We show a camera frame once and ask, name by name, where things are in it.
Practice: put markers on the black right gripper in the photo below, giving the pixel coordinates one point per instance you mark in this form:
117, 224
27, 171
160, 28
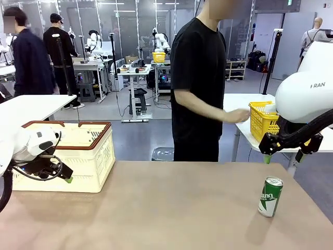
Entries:
286, 125

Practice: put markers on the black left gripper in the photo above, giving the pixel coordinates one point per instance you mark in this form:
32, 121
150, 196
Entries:
39, 169

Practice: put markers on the green star drink can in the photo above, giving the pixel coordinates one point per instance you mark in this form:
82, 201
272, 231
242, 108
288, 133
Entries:
269, 198

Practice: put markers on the person's right forearm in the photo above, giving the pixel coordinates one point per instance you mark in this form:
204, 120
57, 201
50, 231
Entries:
203, 106

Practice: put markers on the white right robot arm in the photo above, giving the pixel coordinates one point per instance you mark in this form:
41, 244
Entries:
304, 99

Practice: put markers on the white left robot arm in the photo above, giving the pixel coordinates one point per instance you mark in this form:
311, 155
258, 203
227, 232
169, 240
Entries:
15, 145

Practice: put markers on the cream basket with brown rim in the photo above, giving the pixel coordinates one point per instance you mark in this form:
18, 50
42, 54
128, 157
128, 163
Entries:
86, 166

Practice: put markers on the large yellow plastic basket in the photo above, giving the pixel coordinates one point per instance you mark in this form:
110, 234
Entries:
260, 122

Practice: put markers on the small yellow basket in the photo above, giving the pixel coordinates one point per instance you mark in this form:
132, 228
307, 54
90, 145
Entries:
158, 57

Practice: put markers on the person's right hand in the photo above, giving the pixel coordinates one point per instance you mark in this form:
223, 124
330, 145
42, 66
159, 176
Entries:
236, 115

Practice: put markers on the white cup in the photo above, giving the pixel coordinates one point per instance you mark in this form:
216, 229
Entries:
270, 109

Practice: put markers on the white metal stand leg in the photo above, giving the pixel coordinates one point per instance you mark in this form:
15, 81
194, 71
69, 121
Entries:
243, 129

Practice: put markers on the white side table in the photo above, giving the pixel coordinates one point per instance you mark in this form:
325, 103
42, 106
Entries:
31, 104

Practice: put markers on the grey step stool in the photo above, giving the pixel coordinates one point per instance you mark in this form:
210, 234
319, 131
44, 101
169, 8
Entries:
87, 92

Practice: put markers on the pile of dark bags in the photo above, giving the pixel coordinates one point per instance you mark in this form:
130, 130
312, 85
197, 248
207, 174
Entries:
256, 61

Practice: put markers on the white shoe rack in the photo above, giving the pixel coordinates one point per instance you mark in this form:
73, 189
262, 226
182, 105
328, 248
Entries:
235, 70

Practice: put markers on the blue grey floor crate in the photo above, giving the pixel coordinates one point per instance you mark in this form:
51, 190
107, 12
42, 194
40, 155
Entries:
162, 153

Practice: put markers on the black stool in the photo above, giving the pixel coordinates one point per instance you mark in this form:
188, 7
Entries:
138, 100

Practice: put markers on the white lab desk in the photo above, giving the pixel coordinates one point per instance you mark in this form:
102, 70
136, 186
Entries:
133, 91
88, 66
161, 63

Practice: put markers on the mannequin with apron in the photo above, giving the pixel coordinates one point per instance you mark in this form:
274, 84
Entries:
313, 36

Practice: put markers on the person in black t-shirt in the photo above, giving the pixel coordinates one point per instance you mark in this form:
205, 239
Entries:
197, 78

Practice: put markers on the person in navy jacket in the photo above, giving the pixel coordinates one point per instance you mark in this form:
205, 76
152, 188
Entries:
31, 65

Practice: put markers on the person in black cap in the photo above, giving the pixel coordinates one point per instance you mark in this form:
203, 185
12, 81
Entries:
56, 47

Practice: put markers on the white lab robot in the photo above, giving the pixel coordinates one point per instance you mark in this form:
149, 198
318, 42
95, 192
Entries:
161, 41
93, 43

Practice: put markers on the dark hanging screen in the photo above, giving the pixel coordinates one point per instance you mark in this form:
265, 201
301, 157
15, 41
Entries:
277, 5

